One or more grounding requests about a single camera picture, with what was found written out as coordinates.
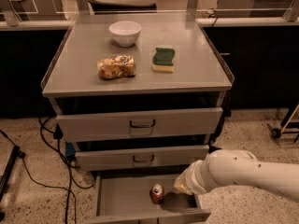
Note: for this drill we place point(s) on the top grey drawer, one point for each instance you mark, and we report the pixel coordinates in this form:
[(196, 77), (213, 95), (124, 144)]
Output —
[(139, 124)]

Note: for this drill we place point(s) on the green yellow sponge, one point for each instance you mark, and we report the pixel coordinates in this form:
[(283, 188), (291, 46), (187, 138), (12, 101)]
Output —
[(163, 60)]

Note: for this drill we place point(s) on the middle grey drawer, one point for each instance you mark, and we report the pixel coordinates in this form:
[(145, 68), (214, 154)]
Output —
[(139, 157)]

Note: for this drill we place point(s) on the red coke can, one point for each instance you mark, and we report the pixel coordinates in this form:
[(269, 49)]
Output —
[(156, 194)]

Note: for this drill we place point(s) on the black wheeled cart base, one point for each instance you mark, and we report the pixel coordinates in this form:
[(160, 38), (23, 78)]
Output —
[(289, 125)]

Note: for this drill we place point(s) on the bottom grey drawer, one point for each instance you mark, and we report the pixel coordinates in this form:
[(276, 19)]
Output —
[(123, 197)]

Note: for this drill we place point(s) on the grey drawer cabinet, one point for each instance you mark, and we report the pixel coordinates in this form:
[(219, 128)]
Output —
[(200, 78)]

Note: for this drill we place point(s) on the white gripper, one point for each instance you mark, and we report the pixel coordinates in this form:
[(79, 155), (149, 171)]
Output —
[(193, 175)]

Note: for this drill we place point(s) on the white ceramic bowl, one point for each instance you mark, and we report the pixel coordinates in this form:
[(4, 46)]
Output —
[(125, 33)]

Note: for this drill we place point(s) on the crumpled chip bag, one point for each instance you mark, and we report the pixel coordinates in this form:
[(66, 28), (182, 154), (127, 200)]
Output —
[(116, 67)]

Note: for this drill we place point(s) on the grey drawer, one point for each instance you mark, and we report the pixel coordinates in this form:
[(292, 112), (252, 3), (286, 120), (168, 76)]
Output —
[(123, 197), (139, 157), (139, 124)]

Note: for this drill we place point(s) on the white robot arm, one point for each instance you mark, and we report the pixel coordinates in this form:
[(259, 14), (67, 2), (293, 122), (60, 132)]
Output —
[(224, 167)]

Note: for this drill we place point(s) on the black stand leg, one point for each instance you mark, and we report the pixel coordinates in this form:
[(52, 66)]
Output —
[(6, 175)]

